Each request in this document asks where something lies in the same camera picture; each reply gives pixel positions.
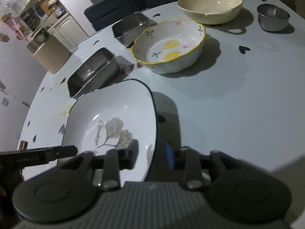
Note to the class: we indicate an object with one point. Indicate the large steel square container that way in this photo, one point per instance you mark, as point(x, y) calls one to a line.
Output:
point(94, 73)

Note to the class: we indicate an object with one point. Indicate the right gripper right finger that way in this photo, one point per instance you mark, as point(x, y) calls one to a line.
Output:
point(190, 162)

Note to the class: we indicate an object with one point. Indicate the small steel square container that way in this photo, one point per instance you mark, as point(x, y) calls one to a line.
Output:
point(129, 28)

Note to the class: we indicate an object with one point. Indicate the white square ginkgo plate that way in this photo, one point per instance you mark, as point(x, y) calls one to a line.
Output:
point(111, 118)

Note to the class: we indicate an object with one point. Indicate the white kitchen cabinet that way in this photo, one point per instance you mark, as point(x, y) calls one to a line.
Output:
point(67, 31)

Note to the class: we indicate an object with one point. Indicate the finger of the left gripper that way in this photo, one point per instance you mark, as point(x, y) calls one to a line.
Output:
point(20, 159)

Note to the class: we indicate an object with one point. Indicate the small round steel bowl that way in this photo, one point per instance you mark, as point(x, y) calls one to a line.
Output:
point(272, 18)

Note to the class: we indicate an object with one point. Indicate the yellow-rimmed lemon bowl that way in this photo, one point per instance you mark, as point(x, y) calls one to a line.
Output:
point(170, 46)

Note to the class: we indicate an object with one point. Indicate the cream bowl with handles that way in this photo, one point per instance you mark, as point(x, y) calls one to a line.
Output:
point(211, 12)

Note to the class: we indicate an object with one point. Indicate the beige thermos jug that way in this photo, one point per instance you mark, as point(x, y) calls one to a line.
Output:
point(48, 50)

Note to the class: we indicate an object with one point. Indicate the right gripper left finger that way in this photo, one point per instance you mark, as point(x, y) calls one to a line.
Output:
point(116, 160)

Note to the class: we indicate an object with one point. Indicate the left dark blue chair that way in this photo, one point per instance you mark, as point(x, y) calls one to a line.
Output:
point(107, 12)

